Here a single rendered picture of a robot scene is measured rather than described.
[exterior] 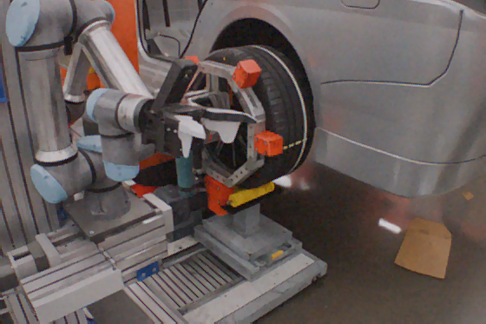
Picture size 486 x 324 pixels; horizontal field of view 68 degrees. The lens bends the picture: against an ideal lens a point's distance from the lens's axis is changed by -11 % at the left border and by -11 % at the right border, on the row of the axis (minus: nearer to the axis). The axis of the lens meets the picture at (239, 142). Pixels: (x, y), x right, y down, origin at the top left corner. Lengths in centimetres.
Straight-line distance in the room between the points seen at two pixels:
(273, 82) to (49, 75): 94
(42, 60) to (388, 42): 105
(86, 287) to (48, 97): 51
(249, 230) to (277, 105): 80
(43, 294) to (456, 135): 133
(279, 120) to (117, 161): 90
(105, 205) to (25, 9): 59
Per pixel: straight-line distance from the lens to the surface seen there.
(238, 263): 205
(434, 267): 247
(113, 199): 119
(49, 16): 98
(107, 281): 116
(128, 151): 85
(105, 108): 81
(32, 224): 135
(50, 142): 105
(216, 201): 194
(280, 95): 163
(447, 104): 136
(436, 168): 146
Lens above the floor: 145
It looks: 22 degrees down
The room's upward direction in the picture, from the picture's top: straight up
